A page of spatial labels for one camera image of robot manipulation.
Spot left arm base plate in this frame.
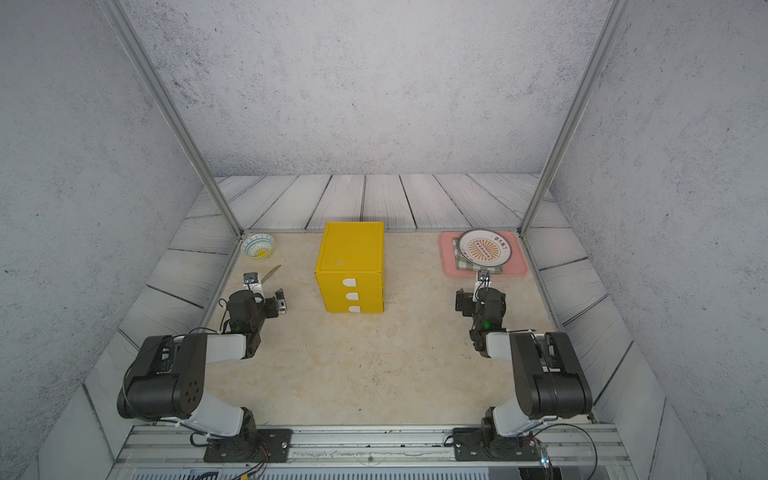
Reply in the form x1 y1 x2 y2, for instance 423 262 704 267
203 428 293 463

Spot blue patterned small bowl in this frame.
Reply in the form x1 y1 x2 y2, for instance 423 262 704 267
240 233 276 259

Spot thin wooden stick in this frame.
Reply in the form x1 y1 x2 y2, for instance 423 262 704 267
261 264 282 284

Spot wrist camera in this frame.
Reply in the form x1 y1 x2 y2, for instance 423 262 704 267
243 272 264 298
473 269 491 302

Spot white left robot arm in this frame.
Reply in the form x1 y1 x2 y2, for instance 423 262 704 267
116 289 287 439

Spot left aluminium frame post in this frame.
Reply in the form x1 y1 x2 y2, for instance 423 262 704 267
98 0 244 239

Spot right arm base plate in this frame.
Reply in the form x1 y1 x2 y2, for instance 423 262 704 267
444 427 541 462

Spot yellow plastic drawer cabinet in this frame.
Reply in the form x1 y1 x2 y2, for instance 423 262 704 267
315 222 385 313

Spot front aluminium rail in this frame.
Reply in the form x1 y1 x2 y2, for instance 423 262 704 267
108 424 637 479

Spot right aluminium frame post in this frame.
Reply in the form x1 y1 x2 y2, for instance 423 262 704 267
518 0 631 238

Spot white orange patterned plate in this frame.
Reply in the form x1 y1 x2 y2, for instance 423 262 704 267
458 229 512 268

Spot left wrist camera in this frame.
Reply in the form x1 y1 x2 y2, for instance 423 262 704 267
243 272 264 298

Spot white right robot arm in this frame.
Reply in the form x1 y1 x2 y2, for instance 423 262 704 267
455 286 593 442

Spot aluminium frame post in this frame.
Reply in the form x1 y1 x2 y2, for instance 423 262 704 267
98 0 244 239
518 0 631 238

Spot pink plastic tray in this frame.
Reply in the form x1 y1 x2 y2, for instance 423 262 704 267
438 231 528 279

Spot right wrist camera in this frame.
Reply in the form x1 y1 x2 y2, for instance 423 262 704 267
473 269 491 302

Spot green checkered cloth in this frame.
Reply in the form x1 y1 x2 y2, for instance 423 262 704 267
452 238 503 274

